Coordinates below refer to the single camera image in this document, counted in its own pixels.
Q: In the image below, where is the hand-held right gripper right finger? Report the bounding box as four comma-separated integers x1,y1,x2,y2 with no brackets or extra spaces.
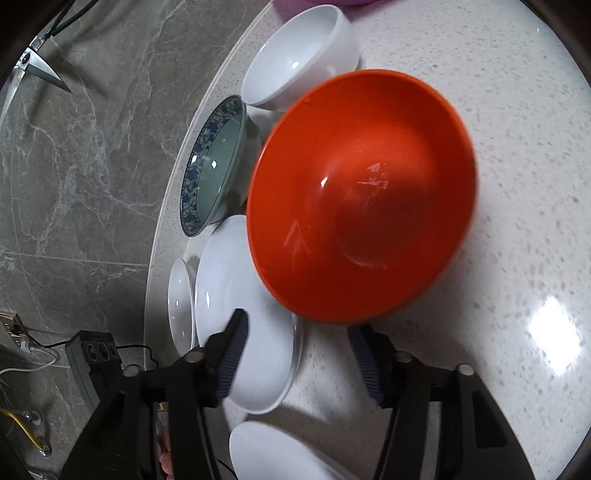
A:
348,324,536,480

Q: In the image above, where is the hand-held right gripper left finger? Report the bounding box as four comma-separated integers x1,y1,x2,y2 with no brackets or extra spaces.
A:
60,308,250,480

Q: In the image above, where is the orange bowl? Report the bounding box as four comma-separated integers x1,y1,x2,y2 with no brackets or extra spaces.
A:
246,69,478,326

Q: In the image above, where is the blue patterned green bowl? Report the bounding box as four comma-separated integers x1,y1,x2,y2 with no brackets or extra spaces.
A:
179,95,262,238

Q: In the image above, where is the white deep bowl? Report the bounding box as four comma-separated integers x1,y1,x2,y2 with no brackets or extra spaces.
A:
241,4,361,112

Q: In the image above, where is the person's left hand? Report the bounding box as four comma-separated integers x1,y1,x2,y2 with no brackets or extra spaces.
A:
156,427,175,476

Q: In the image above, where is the large white plate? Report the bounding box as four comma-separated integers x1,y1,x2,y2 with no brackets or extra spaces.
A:
194,215,304,414

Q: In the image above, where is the small white plate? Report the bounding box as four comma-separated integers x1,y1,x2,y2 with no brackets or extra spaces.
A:
167,258,197,356

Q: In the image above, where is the white power strip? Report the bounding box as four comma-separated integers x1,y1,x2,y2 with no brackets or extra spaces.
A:
0,310,29,352

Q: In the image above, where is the chrome metal stand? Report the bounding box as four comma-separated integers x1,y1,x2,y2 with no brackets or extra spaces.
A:
0,34,75,137

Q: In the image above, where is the purple plastic basin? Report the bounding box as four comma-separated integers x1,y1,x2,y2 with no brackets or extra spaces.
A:
272,0,370,8

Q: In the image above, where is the white cable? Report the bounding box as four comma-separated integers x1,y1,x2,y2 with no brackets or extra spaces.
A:
0,347,62,376

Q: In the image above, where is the yellow cable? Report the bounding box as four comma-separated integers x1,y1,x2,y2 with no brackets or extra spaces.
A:
0,407,49,457

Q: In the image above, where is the black cable bundle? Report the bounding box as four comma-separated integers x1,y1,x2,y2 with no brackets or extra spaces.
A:
46,0,90,38

